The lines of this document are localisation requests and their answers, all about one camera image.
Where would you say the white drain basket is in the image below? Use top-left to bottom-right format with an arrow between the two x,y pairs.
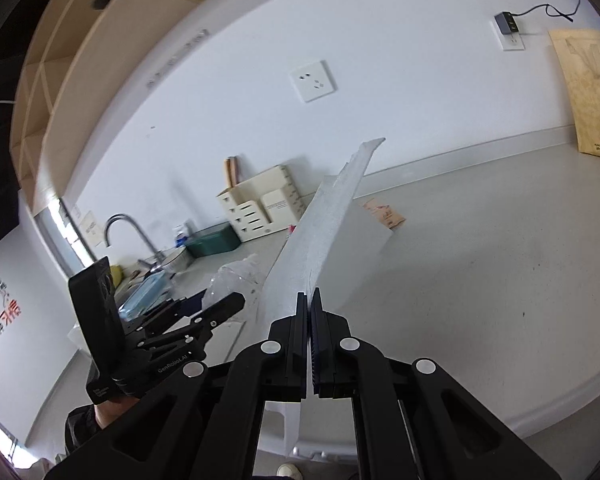
160,246 -> 193,274

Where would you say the apple snack wrapper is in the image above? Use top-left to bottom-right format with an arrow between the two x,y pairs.
363,198 -> 405,230

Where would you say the cream utensil holder box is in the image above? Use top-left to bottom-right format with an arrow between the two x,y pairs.
216,165 -> 306,243

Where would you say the wooden upper cabinet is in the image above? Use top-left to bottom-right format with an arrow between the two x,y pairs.
9,0 -> 204,214

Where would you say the yellow paper bag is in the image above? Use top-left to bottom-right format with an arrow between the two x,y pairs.
550,29 -> 600,156

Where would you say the black charger cable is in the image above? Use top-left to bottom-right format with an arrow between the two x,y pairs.
511,0 -> 581,24

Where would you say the chrome kitchen faucet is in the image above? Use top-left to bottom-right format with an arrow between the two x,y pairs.
102,214 -> 166,273

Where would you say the blue glass tray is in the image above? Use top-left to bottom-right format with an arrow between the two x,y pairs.
118,273 -> 171,322

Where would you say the green plastic container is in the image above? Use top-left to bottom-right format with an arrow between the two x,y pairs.
185,222 -> 242,258

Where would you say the wall notice sticker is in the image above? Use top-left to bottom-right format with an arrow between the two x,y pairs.
79,211 -> 104,247

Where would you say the yellow sponge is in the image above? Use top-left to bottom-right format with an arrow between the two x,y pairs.
109,264 -> 123,288

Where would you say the wooden chopsticks bundle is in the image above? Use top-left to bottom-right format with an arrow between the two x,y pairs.
224,156 -> 239,188

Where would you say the white plastic bag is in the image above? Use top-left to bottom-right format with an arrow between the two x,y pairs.
256,136 -> 397,461

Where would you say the white wall socket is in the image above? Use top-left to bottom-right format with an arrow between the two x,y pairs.
290,61 -> 336,103

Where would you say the clear crinkled plastic wrapper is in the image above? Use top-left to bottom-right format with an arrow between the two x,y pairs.
201,254 -> 265,322

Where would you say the wall socket with charger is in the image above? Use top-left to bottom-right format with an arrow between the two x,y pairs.
493,11 -> 524,51

